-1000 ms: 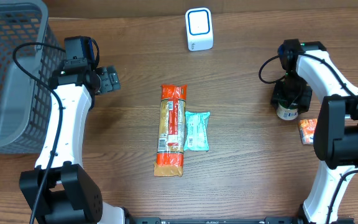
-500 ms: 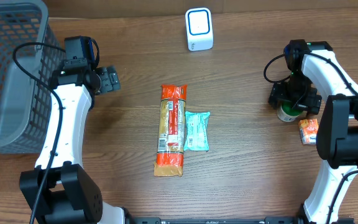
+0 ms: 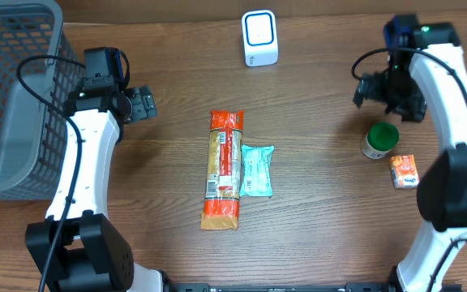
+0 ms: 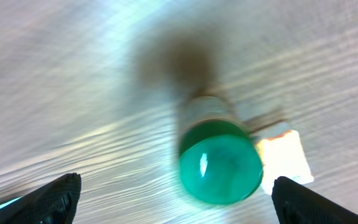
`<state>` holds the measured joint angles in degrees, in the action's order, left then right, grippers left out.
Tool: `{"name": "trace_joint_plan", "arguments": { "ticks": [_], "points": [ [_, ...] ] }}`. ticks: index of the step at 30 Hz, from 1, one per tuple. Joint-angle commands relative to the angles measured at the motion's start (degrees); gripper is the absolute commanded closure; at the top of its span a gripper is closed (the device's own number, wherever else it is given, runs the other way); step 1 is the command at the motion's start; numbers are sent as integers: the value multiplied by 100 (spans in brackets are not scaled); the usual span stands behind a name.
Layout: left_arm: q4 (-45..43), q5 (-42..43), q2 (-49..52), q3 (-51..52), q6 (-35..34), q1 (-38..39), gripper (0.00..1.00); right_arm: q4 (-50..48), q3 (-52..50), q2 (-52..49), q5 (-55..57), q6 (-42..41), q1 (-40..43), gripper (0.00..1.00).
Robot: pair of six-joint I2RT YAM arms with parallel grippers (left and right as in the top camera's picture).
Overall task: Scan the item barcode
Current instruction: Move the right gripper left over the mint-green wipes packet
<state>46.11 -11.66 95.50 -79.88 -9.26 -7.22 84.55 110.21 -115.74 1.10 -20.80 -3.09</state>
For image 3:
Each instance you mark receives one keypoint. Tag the teal tissue packet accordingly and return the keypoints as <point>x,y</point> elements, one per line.
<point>256,179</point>

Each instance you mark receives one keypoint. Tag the green lidded jar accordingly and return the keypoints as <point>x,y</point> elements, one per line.
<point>380,140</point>

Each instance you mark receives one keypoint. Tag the grey plastic mesh basket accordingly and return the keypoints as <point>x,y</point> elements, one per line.
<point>35,57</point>

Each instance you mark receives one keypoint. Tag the white barcode scanner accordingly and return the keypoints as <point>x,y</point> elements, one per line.
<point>260,40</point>

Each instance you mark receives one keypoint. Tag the small orange snack packet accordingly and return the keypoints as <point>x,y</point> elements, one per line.
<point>404,171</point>

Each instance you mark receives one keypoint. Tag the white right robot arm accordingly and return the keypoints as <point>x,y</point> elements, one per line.
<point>426,74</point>

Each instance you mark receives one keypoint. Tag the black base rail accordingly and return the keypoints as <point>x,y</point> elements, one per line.
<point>348,287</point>

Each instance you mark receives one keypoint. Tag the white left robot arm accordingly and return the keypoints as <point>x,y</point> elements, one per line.
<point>75,247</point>

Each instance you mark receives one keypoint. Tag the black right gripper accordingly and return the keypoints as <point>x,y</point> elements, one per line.
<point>413,100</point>

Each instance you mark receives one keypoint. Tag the long orange noodle package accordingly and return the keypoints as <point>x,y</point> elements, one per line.
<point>223,181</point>

